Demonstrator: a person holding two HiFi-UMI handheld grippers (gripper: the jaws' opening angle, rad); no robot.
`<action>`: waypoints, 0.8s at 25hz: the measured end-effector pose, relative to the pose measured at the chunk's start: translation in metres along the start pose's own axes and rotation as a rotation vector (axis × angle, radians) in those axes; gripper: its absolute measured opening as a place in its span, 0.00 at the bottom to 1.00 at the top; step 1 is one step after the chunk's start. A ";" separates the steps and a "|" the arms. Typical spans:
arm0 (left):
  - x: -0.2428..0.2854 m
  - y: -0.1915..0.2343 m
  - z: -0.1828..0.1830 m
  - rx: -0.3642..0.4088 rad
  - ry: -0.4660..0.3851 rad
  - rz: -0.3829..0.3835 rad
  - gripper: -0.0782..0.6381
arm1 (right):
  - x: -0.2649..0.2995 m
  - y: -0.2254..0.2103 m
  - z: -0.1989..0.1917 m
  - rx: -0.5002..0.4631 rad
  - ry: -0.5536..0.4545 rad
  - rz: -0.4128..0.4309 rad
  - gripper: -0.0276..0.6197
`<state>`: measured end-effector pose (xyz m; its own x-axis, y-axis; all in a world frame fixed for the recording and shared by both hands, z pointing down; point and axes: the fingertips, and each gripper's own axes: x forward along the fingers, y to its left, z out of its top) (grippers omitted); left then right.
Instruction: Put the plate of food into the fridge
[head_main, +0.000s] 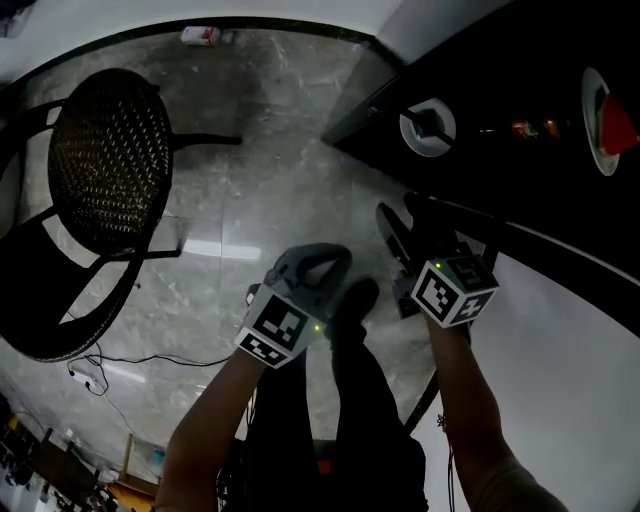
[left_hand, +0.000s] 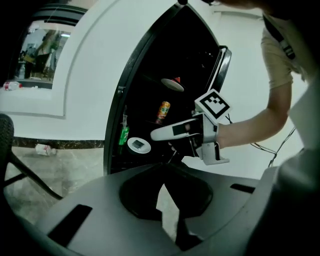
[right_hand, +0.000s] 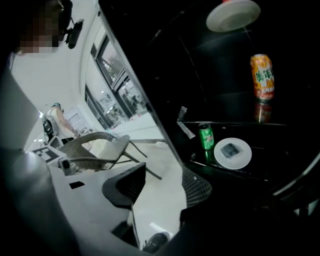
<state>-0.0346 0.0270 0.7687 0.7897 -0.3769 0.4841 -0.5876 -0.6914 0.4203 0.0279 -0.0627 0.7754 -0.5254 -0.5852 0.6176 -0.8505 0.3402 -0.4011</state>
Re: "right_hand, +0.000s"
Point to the person's right shoe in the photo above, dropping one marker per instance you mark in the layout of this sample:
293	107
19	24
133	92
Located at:
156	242

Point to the white round plate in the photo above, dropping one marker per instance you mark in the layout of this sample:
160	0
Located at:
232	17
236	163

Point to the black mini fridge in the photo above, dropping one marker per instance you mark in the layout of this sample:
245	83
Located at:
225	100

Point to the black framed window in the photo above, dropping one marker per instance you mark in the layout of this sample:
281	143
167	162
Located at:
112	70

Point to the red watermelon slice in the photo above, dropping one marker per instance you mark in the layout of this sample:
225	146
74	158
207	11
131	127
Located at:
228	1

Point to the person's head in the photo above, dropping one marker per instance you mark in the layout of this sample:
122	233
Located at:
42	27

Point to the black head camera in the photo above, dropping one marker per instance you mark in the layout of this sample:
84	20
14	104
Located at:
75	32

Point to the person's beige shirt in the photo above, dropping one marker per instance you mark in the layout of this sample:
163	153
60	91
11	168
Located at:
15	105

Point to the green drink can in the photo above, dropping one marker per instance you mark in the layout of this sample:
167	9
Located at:
206	137

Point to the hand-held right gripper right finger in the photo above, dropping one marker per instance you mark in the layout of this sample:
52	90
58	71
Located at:
197	190

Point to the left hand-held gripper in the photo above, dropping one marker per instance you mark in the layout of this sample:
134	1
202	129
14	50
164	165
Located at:
50	156

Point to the dark sponge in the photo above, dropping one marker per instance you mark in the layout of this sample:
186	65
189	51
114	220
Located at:
232	151

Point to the white flower cushion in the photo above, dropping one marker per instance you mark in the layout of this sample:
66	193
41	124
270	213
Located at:
107	150

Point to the orange drink can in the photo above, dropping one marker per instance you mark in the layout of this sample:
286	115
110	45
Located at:
262	75

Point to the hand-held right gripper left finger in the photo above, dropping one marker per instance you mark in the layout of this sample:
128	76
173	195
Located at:
95	200

